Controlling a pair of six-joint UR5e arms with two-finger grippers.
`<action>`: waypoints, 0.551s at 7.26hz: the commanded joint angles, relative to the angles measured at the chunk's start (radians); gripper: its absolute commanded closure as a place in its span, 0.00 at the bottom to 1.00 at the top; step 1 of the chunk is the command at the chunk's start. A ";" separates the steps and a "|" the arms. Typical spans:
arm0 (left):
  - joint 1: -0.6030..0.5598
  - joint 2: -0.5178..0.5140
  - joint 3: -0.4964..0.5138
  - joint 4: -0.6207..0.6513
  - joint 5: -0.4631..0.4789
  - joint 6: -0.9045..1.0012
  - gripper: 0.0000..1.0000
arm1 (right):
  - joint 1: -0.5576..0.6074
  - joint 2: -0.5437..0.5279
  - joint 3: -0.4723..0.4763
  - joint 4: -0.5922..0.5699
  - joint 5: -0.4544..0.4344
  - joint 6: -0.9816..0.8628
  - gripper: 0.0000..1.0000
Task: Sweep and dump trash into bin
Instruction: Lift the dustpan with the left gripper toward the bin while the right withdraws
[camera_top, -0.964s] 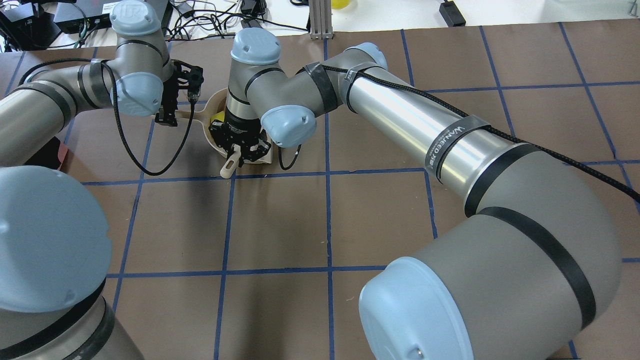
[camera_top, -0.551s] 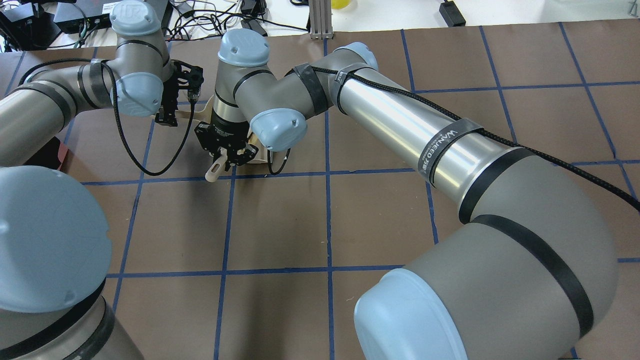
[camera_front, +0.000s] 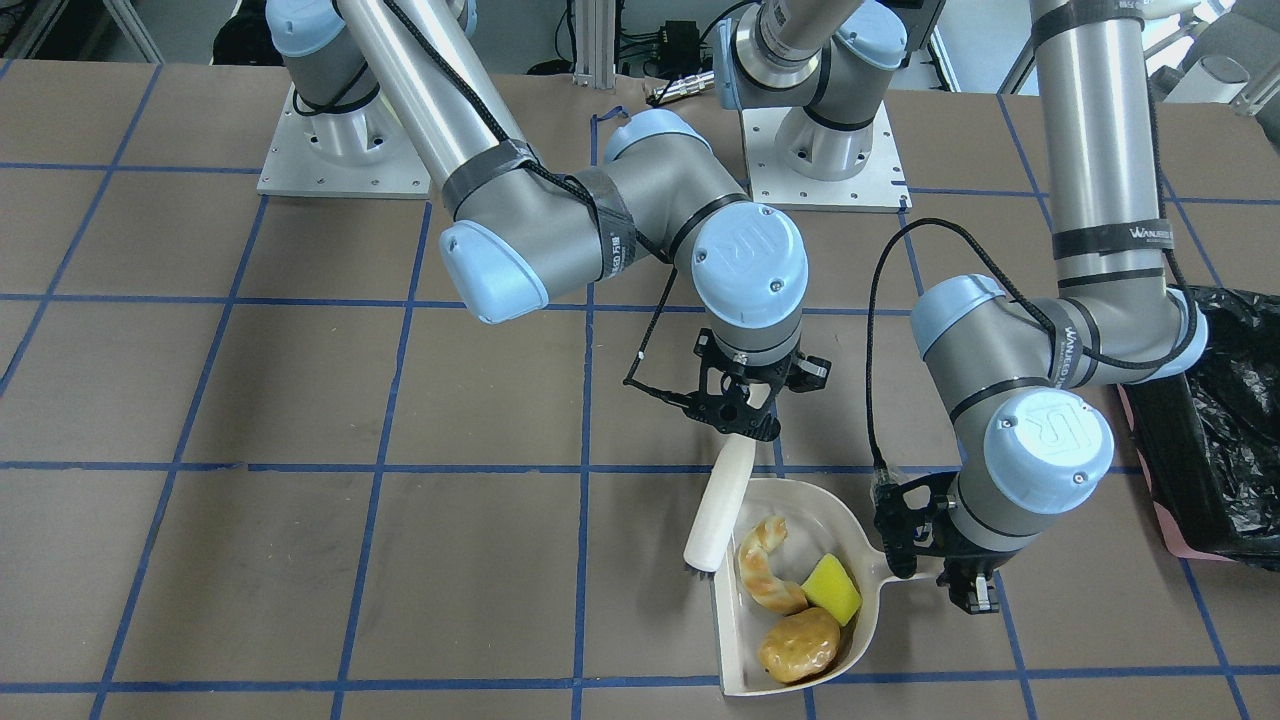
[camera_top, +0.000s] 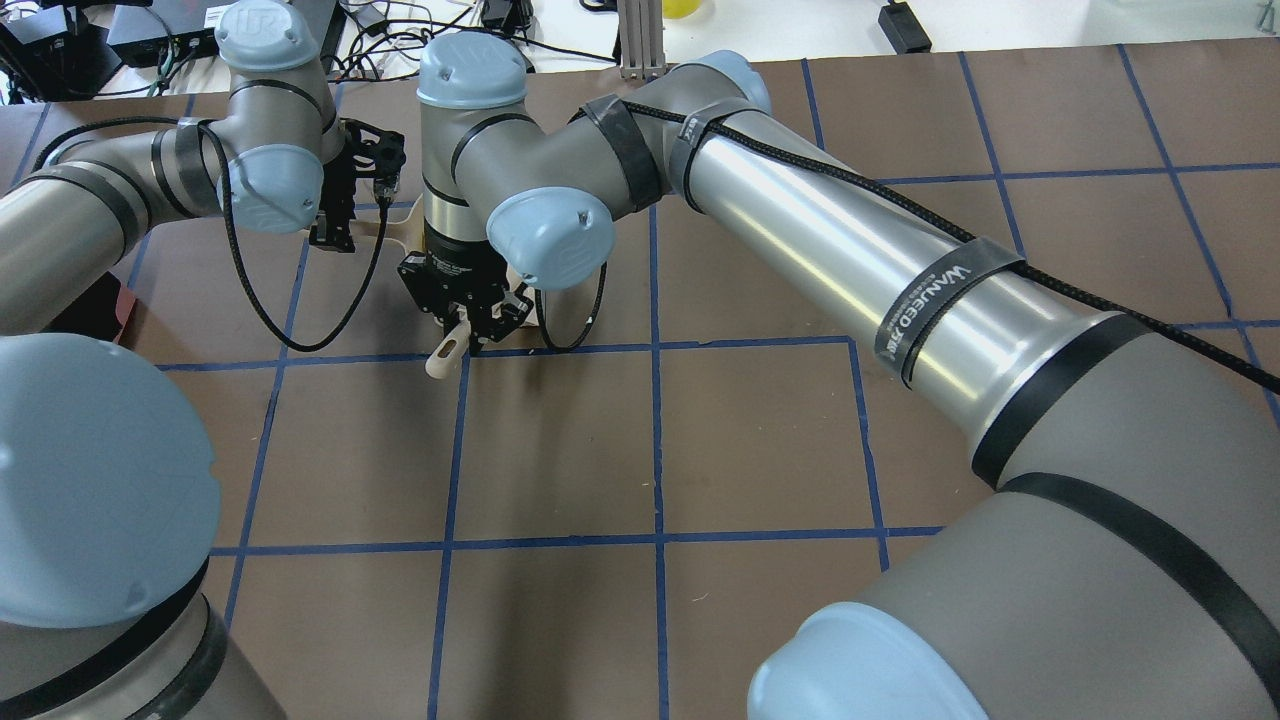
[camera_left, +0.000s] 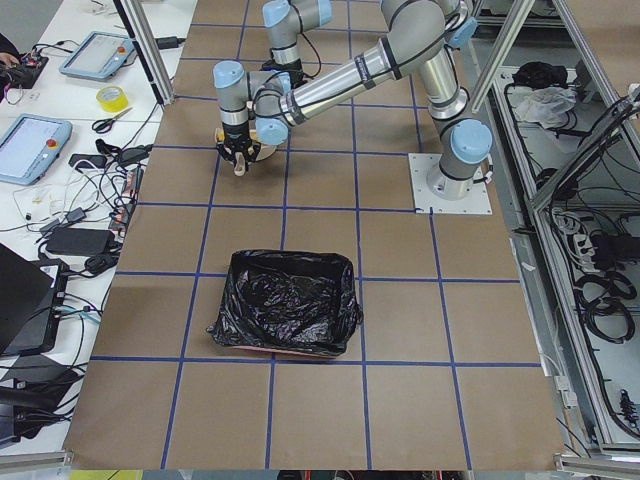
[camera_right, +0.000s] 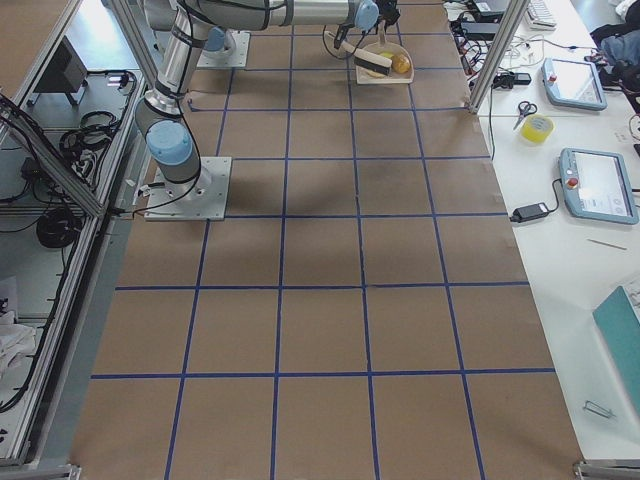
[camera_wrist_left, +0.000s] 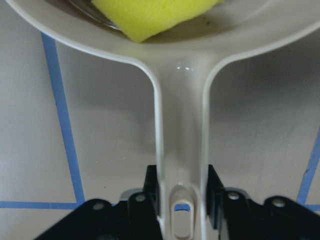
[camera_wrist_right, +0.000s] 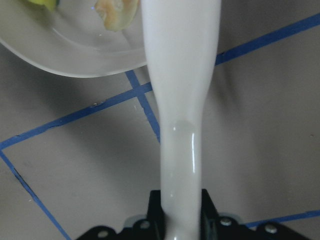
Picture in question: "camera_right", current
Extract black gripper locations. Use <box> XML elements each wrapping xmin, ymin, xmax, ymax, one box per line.
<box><xmin>376</xmin><ymin>0</ymin><xmax>401</xmax><ymax>26</ymax></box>
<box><xmin>333</xmin><ymin>23</ymin><xmax>353</xmax><ymax>49</ymax></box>

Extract beige hand brush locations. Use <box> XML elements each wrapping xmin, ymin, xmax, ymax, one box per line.
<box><xmin>342</xmin><ymin>41</ymin><xmax>392</xmax><ymax>77</ymax></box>

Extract beige plastic dustpan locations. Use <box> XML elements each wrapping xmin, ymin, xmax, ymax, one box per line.
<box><xmin>353</xmin><ymin>29</ymin><xmax>414</xmax><ymax>85</ymax></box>

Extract brown potato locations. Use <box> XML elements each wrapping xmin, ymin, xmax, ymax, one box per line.
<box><xmin>391</xmin><ymin>53</ymin><xmax>412</xmax><ymax>75</ymax></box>

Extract croissant bread piece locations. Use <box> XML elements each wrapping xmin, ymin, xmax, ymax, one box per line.
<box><xmin>364</xmin><ymin>69</ymin><xmax>387</xmax><ymax>79</ymax></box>

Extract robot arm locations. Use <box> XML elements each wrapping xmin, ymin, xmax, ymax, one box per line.
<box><xmin>136</xmin><ymin>1</ymin><xmax>380</xmax><ymax>185</ymax></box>

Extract scissors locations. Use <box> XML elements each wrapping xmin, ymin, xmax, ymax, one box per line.
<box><xmin>513</xmin><ymin>100</ymin><xmax>538</xmax><ymax>130</ymax></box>

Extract yellow tape roll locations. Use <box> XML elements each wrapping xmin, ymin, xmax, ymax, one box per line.
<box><xmin>520</xmin><ymin>114</ymin><xmax>555</xmax><ymax>145</ymax></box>

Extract far teach pendant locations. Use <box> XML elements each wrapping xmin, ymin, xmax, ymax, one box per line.
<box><xmin>541</xmin><ymin>58</ymin><xmax>608</xmax><ymax>111</ymax></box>

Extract teach pendant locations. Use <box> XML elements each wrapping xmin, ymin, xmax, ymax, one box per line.
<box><xmin>558</xmin><ymin>148</ymin><xmax>639</xmax><ymax>225</ymax></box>
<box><xmin>541</xmin><ymin>58</ymin><xmax>608</xmax><ymax>111</ymax></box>

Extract black power brick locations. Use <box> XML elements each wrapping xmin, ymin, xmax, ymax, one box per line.
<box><xmin>509</xmin><ymin>202</ymin><xmax>550</xmax><ymax>223</ymax></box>

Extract near teach pendant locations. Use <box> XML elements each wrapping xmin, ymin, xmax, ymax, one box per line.
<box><xmin>558</xmin><ymin>148</ymin><xmax>639</xmax><ymax>225</ymax></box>

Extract teal folder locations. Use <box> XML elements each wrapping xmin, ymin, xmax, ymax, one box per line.
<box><xmin>593</xmin><ymin>286</ymin><xmax>639</xmax><ymax>410</ymax></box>

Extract metal clip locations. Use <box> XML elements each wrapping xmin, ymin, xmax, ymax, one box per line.
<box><xmin>583</xmin><ymin>400</ymin><xmax>615</xmax><ymax>419</ymax></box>

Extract white cloth bundle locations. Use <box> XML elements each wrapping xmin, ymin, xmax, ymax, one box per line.
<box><xmin>0</xmin><ymin>277</ymin><xmax>39</xmax><ymax>396</ymax></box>

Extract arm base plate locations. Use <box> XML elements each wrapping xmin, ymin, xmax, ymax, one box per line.
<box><xmin>197</xmin><ymin>27</ymin><xmax>250</xmax><ymax>69</ymax></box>
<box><xmin>143</xmin><ymin>156</ymin><xmax>232</xmax><ymax>221</ymax></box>

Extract aluminium frame post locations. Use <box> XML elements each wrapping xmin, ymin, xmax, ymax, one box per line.
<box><xmin>468</xmin><ymin>0</ymin><xmax>528</xmax><ymax>114</ymax></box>

